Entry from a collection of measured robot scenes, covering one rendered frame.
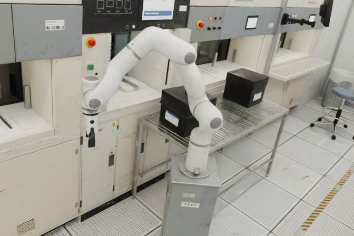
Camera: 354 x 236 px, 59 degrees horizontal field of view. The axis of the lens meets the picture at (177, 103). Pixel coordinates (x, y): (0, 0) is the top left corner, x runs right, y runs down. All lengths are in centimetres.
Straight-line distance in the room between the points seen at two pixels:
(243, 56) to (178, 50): 238
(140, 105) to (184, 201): 83
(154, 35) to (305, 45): 381
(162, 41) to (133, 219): 159
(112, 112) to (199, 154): 74
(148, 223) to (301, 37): 353
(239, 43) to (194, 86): 225
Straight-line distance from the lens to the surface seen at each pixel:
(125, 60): 137
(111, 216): 260
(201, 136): 167
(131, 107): 227
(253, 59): 365
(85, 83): 139
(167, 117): 221
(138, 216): 261
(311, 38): 496
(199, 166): 178
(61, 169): 216
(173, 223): 194
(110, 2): 193
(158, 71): 252
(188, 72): 150
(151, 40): 137
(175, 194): 180
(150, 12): 213
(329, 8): 332
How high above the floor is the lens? 182
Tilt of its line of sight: 24 degrees down
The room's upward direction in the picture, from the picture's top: 8 degrees clockwise
